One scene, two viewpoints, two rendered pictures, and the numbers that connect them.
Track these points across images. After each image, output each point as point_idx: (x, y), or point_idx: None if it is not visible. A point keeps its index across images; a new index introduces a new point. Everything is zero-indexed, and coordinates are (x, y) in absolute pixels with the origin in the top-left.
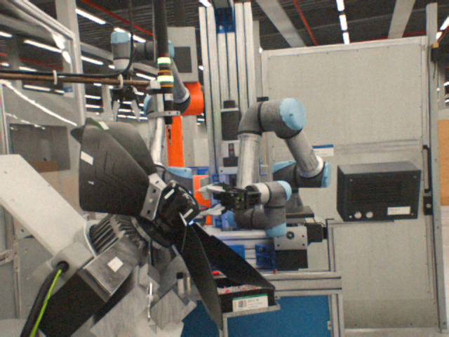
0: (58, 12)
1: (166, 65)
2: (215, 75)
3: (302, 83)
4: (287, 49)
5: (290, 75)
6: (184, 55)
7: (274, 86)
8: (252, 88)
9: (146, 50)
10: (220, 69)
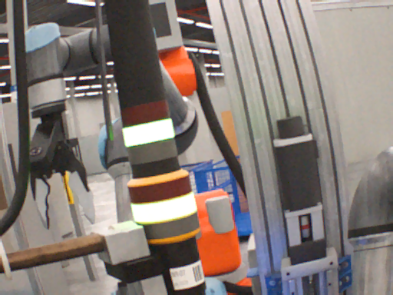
0: (8, 3)
1: (162, 154)
2: (247, 64)
3: (366, 51)
4: (333, 1)
5: (347, 39)
6: (156, 14)
7: (328, 58)
8: (328, 84)
9: (94, 47)
10: (257, 51)
